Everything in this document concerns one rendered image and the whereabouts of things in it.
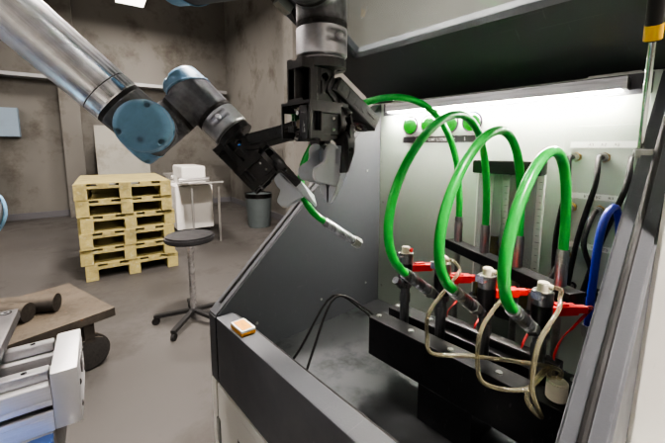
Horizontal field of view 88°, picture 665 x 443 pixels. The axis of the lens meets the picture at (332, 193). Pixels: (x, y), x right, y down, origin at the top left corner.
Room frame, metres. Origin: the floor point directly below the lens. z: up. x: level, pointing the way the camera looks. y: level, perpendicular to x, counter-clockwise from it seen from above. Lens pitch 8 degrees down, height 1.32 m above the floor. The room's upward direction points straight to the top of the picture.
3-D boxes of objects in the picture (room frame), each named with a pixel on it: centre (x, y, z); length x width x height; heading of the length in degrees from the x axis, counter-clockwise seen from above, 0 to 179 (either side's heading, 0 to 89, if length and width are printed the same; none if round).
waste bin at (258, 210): (5.72, 1.24, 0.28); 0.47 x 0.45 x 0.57; 34
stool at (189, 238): (2.50, 1.07, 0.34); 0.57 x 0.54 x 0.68; 119
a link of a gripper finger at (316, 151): (0.54, 0.03, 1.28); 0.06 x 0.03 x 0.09; 131
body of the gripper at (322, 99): (0.53, 0.02, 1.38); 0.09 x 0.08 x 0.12; 131
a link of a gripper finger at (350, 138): (0.53, -0.01, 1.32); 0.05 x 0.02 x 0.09; 41
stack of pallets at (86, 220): (3.98, 2.46, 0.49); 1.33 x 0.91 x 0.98; 35
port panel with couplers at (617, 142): (0.64, -0.50, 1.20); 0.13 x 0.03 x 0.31; 41
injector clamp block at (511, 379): (0.56, -0.22, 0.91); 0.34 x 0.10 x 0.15; 41
